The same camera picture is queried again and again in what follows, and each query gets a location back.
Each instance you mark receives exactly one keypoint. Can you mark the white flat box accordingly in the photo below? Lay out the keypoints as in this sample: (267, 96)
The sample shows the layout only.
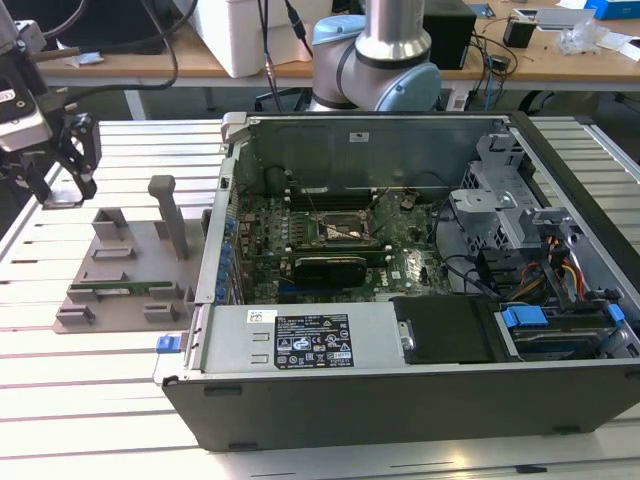
(565, 17)

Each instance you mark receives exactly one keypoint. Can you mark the silver power supply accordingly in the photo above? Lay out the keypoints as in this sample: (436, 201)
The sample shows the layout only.
(235, 340)

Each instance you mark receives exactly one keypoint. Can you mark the wooden desk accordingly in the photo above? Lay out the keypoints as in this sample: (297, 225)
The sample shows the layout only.
(125, 69)
(550, 60)

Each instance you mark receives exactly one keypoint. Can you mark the blue cardboard box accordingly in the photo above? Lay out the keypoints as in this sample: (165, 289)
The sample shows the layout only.
(615, 9)

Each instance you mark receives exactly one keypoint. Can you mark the clear plastic bag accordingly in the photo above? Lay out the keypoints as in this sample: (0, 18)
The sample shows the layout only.
(580, 37)

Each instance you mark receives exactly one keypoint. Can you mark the white foam box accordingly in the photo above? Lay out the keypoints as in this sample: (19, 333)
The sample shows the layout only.
(240, 35)

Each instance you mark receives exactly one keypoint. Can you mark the silver metal drive cage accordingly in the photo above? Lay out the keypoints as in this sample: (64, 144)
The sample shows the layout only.
(505, 220)

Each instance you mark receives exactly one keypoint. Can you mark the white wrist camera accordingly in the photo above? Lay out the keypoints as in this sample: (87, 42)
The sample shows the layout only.
(25, 130)

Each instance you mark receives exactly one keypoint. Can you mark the black table clip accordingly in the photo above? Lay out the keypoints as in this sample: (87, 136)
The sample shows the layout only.
(530, 469)

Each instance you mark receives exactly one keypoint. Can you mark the CPU socket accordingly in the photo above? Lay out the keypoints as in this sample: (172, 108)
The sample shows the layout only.
(345, 224)

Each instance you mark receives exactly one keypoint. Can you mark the hard disk in blue carrier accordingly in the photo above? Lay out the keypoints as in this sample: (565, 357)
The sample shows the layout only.
(545, 340)

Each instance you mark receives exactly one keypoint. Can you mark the green RAM stick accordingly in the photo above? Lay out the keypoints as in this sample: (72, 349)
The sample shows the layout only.
(125, 286)

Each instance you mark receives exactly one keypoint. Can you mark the thin metal locking lever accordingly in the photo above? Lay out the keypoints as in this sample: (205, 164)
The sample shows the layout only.
(316, 207)
(379, 202)

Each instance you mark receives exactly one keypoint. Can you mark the grey-brown parts rack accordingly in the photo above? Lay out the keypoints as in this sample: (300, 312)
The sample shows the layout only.
(145, 250)

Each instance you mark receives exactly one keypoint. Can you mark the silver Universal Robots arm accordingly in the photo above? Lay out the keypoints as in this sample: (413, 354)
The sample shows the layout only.
(385, 55)

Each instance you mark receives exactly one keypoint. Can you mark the black and grey PC case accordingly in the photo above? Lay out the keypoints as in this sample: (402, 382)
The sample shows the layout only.
(350, 415)

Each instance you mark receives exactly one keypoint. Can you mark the large black box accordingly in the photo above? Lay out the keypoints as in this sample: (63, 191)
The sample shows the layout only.
(115, 25)

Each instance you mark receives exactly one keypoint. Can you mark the blue case latch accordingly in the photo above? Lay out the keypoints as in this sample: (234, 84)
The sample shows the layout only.
(167, 345)

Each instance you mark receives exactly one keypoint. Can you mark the black RAM slot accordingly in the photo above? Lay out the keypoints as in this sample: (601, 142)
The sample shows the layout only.
(330, 244)
(345, 191)
(345, 196)
(330, 249)

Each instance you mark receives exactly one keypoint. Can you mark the black graphics card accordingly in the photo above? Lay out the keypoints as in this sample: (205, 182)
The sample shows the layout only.
(330, 270)

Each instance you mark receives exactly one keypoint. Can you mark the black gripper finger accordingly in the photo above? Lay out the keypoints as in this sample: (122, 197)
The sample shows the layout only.
(87, 140)
(35, 180)

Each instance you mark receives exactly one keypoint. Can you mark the small black box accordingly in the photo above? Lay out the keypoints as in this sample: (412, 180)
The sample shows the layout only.
(519, 32)

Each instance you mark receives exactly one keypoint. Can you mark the black computer tower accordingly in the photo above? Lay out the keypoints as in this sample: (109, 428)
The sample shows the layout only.
(450, 35)

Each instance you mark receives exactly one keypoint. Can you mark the green motherboard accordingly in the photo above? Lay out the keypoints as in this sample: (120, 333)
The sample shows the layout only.
(405, 235)

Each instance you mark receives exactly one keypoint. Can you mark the crumpled white paper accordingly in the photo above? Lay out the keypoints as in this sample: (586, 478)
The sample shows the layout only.
(87, 59)

